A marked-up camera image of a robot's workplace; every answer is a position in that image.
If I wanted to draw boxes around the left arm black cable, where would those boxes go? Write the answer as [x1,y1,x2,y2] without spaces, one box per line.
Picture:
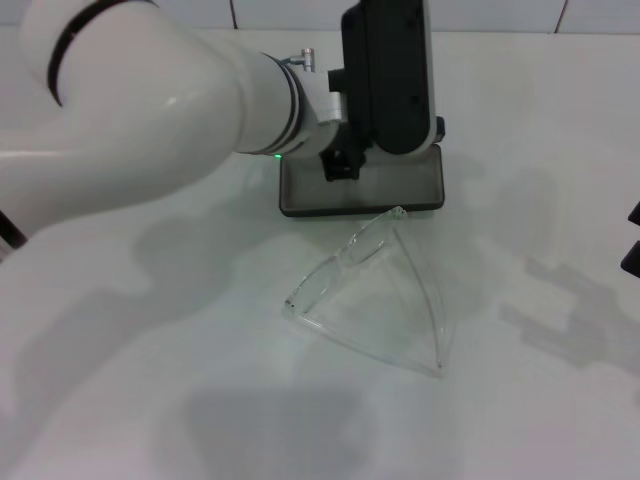
[278,47,320,72]

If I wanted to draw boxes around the clear transparent glasses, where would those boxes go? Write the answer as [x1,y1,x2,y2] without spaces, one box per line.
[281,204,455,380]

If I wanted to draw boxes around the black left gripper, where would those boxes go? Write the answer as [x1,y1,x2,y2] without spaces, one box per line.
[319,144,369,184]

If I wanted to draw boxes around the black glasses case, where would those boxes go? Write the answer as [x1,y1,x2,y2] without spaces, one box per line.
[278,115,447,220]

